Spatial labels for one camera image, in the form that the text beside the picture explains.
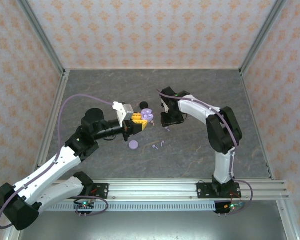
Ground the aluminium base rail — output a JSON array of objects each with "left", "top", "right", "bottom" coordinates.
[{"left": 37, "top": 178, "right": 290, "bottom": 201}]

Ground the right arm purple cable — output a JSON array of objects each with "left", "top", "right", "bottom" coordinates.
[{"left": 156, "top": 89, "right": 254, "bottom": 216}]

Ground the shiny metal base sheet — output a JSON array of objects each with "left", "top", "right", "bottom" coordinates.
[{"left": 4, "top": 209, "right": 300, "bottom": 240}]

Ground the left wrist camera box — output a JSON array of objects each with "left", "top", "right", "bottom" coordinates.
[{"left": 111, "top": 101, "right": 135, "bottom": 126}]

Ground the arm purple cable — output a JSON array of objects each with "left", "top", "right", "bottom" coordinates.
[
  {"left": 156, "top": 89, "right": 254, "bottom": 216},
  {"left": 0, "top": 93, "right": 116, "bottom": 230}
]

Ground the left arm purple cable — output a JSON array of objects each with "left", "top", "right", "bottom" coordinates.
[{"left": 0, "top": 93, "right": 116, "bottom": 230}]

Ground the aluminium side rail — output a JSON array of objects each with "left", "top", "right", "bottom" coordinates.
[
  {"left": 239, "top": 69, "right": 276, "bottom": 181},
  {"left": 36, "top": 69, "right": 71, "bottom": 172}
]

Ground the right controller circuit board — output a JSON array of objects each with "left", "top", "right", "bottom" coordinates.
[{"left": 214, "top": 201, "right": 246, "bottom": 215}]

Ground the white slotted cable duct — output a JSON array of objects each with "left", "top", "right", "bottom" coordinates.
[{"left": 43, "top": 201, "right": 232, "bottom": 212}]

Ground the aluminium frame post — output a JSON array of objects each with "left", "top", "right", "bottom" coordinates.
[
  {"left": 16, "top": 0, "right": 67, "bottom": 77},
  {"left": 239, "top": 0, "right": 289, "bottom": 77}
]

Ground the controller circuit board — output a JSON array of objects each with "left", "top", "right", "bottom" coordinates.
[
  {"left": 73, "top": 199, "right": 95, "bottom": 210},
  {"left": 214, "top": 201, "right": 246, "bottom": 215}
]

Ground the left controller circuit board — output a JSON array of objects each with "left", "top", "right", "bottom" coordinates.
[{"left": 73, "top": 199, "right": 95, "bottom": 210}]

